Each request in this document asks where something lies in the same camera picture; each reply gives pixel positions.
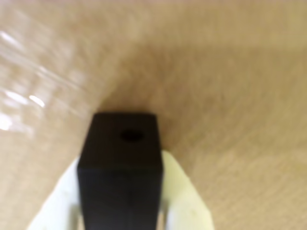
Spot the black block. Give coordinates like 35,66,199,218
77,112,165,230

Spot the brown cardboard sheet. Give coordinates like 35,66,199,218
0,0,307,230

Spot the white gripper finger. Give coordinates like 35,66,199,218
161,150,215,230
25,158,83,230

